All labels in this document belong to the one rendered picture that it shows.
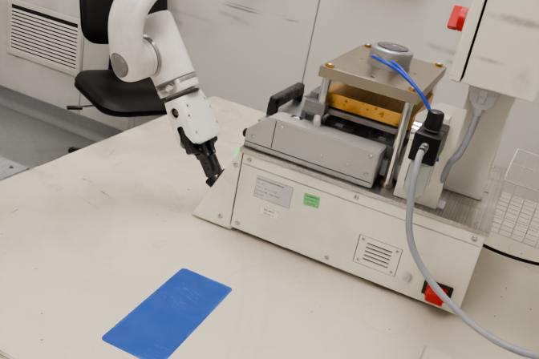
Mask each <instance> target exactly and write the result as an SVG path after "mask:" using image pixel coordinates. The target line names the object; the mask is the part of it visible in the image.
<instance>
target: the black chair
mask: <svg viewBox="0 0 539 359"><path fill-rule="evenodd" d="M113 1H114V0H79V9H80V25H81V31H82V33H83V36H84V37H85V39H87V40H88V41H89V42H92V43H95V44H109V42H108V18H109V13H110V9H111V5H112V3H113ZM162 10H168V5H167V0H157V1H156V2H155V3H154V5H153V6H152V8H151V9H150V11H149V12H148V14H152V13H155V12H158V11H162ZM75 88H76V89H77V90H78V91H79V92H80V93H81V94H82V95H83V96H85V97H86V98H87V99H88V100H89V101H90V102H91V103H92V104H93V105H86V106H67V109H68V110H82V109H83V107H96V108H97V109H98V110H99V111H100V112H102V113H104V114H105V115H110V116H115V117H129V120H128V130H130V129H132V128H134V126H135V118H136V117H140V116H150V115H167V111H166V107H165V104H164V101H165V100H167V99H166V98H162V99H160V96H159V95H158V94H157V90H156V87H155V85H154V83H153V81H152V79H151V77H148V78H146V79H141V80H139V81H135V82H125V81H123V80H121V79H119V78H118V77H117V76H116V74H115V72H114V71H113V68H112V65H111V59H110V55H109V64H108V70H85V71H81V72H79V73H78V74H77V76H76V77H75Z"/></svg>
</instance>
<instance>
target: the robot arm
mask: <svg viewBox="0 0 539 359"><path fill-rule="evenodd" d="M156 1H157V0H114V1H113V3H112V5H111V9H110V13H109V18H108V42H109V53H110V59H111V65H112V68H113V71H114V72H115V74H116V76H117V77H118V78H119V79H121V80H123V81H125V82H135V81H139V80H141V79H146V78H148V77H151V79H152V81H153V83H154V85H155V87H156V90H157V94H158V95H159V96H160V99H162V98H166V99H167V100H165V101H164V104H165V107H166V111H167V114H168V119H169V122H170V124H171V127H172V130H173V133H174V135H175V137H176V140H177V142H178V144H179V145H180V147H181V148H183V149H185V150H186V154H187V155H195V156H196V158H197V160H200V163H201V166H202V168H203V170H204V173H205V176H206V177H207V178H209V177H211V176H214V175H218V174H219V173H220V171H221V170H222V169H221V165H220V164H219V161H218V159H217V156H216V154H215V153H216V149H215V147H214V144H215V142H216V141H217V135H219V134H220V132H221V127H220V125H219V123H218V121H217V117H216V116H215V114H214V112H213V109H212V108H211V106H210V104H209V101H208V100H207V98H206V97H205V95H204V93H203V91H202V90H200V88H199V87H198V88H196V85H197V84H199V83H200V82H199V79H198V78H197V74H196V72H195V70H194V68H193V65H192V62H191V60H190V58H189V56H188V52H187V51H186V48H185V46H184V43H183V40H182V38H181V36H180V33H179V30H178V29H177V26H176V23H175V21H174V18H173V16H172V13H171V12H170V11H169V10H162V11H158V12H155V13H152V14H148V12H149V11H150V9H151V8H152V6H153V5H154V3H155V2H156Z"/></svg>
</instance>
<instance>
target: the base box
mask: <svg viewBox="0 0 539 359"><path fill-rule="evenodd" d="M192 214H193V215H194V216H199V217H200V218H203V219H205V220H208V221H211V222H213V223H215V224H219V225H220V226H223V227H225V228H229V229H231V228H237V229H239V230H242V231H244V232H248V233H249V234H252V235H254V236H257V237H260V238H262V239H264V240H268V241H270V242H272V243H275V244H278V245H280V246H282V247H284V248H288V249H290V250H293V251H295V252H298V253H301V254H302V255H305V256H308V257H311V258H313V259H316V260H319V261H321V262H323V263H325V264H328V265H331V266H334V267H336V268H339V269H342V270H343V271H346V272H349V273H351V274H354V275H356V276H360V277H362V278H364V279H366V280H369V281H372V282H374V283H376V284H380V285H382V286H384V287H387V288H390V289H392V290H395V291H396V292H401V293H402V294H405V295H407V296H410V297H413V298H415V299H417V300H419V301H423V302H425V303H428V304H430V305H433V306H436V307H437V308H440V309H443V310H446V311H448V312H450V313H454V312H453V311H452V310H451V309H450V308H449V307H448V306H447V305H446V304H445V303H444V302H443V301H442V300H441V299H440V298H439V296H438V295H437V294H436V293H435V292H434V290H433V289H432V288H431V286H430V285H429V284H428V282H427V281H426V280H425V279H424V277H423V275H422V274H421V272H420V270H419V269H418V267H417V265H416V263H415V261H414V259H413V257H412V254H411V252H410V248H409V246H408V243H407V235H406V226H405V220H406V208H401V207H399V206H396V205H394V204H390V203H388V202H385V201H382V200H378V199H376V198H374V197H371V196H367V195H364V194H362V193H359V192H356V191H353V190H350V189H348V188H344V187H342V186H339V185H337V184H333V183H330V182H327V181H325V180H323V179H319V178H316V177H313V176H311V175H307V174H305V173H302V172H300V171H295V170H293V169H290V168H288V167H284V166H282V165H279V164H276V163H273V162H270V161H268V160H265V159H261V158H258V157H256V156H254V155H250V154H247V153H244V152H242V151H238V153H237V154H236V155H235V156H234V158H233V159H232V161H231V162H230V163H229V165H228V166H227V168H226V169H225V170H224V171H223V172H222V174H221V175H220V177H219V178H218V179H217V181H216V182H215V184H214V185H213V186H212V187H211V188H210V190H209V191H208V193H207V194H206V195H205V197H204V198H203V200H202V201H201V202H200V203H199V204H198V206H197V207H196V209H195V210H194V211H193V213H192ZM412 228H413V236H414V241H415V246H416V248H417V251H418V253H419V256H420V258H421V260H422V261H423V264H424V265H425V267H426V269H427V270H428V271H429V273H430V274H431V276H432V278H433V279H434V280H435V282H436V283H437V284H438V285H439V286H440V287H441V289H442V290H443V291H444V292H445V293H446V294H447V296H448V297H449V298H450V299H451V300H452V301H453V302H454V303H455V304H456V305H457V306H458V307H459V308H460V306H461V304H462V301H463V299H464V295H465V293H466V291H467V288H468V284H469V282H470V280H471V277H472V274H473V271H474V268H475V266H476V262H477V260H478V257H479V255H480V251H481V249H482V246H483V244H484V240H485V237H486V236H482V235H480V234H477V233H475V232H470V231H468V230H465V229H463V228H459V227H457V226H454V225H451V224H447V223H445V222H443V221H440V220H436V219H433V218H431V217H429V216H425V215H422V214H419V213H417V212H413V219H412ZM454 314H455V313H454Z"/></svg>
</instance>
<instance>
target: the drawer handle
mask: <svg viewBox="0 0 539 359"><path fill-rule="evenodd" d="M304 88H305V84H303V83H295V84H294V85H292V86H290V87H287V88H286V89H284V90H282V91H279V92H278V93H276V94H274V95H272V96H270V98H269V102H268V107H267V112H266V114H267V115H270V116H271V115H274V114H276V113H278V108H279V107H280V106H282V105H284V104H286V103H288V102H289V101H291V100H295V101H299V102H301V101H302V99H303V95H304Z"/></svg>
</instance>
